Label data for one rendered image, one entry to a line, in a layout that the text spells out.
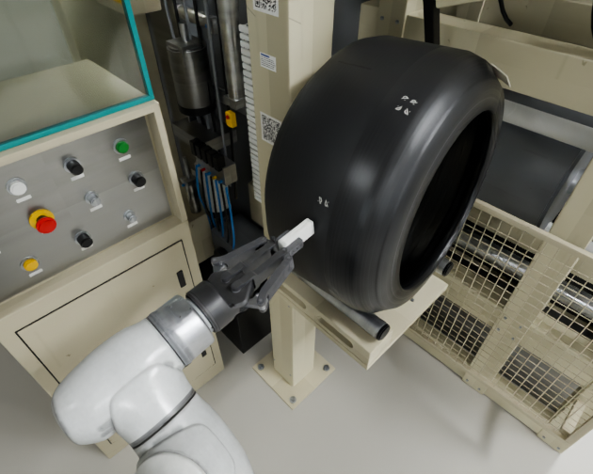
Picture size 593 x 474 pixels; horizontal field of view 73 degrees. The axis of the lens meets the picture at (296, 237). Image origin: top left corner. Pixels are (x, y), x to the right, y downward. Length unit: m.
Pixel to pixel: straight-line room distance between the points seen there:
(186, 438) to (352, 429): 1.32
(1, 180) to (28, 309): 0.33
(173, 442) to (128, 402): 0.07
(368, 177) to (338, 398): 1.37
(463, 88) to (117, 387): 0.66
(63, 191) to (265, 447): 1.21
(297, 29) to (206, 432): 0.71
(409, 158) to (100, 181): 0.77
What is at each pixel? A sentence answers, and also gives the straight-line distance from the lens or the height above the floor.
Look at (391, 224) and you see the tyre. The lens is 0.65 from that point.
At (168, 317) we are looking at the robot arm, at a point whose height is 1.24.
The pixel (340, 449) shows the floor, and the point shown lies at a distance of 1.80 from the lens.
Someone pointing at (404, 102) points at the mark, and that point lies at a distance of 0.67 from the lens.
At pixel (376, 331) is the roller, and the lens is 0.95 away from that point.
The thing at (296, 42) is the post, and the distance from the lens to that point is 0.87.
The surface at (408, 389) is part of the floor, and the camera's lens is 1.94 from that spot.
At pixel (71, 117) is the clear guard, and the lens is 1.02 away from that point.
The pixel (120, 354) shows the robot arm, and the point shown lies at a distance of 0.57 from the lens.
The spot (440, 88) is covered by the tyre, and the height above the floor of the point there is 1.43.
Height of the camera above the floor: 1.69
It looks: 44 degrees down
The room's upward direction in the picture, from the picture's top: straight up
